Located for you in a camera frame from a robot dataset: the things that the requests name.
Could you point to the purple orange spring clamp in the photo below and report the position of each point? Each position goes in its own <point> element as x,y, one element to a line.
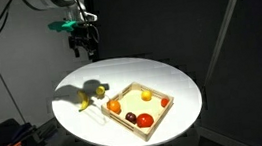
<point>21,137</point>

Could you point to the orange fruit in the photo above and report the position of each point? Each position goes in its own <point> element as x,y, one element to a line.
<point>113,106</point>

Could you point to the yellow banana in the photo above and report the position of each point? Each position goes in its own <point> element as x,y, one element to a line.
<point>84,100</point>

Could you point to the large red apple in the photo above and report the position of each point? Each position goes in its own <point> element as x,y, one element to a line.
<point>145,120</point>

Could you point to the wooden slatted box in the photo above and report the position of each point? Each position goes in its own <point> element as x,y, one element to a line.
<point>145,135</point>

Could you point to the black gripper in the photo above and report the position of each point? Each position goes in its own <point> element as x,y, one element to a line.
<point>83,38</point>

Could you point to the dark purple plum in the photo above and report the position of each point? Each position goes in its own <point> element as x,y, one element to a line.
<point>130,117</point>

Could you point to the round white table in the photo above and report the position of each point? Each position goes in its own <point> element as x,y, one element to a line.
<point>172,84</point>

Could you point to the grey slanted beam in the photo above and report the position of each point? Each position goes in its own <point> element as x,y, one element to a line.
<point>223,28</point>

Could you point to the small yellow round fruit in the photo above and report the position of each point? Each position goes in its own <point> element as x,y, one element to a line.
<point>146,95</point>

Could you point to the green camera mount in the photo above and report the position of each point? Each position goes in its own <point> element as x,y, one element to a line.
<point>61,25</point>

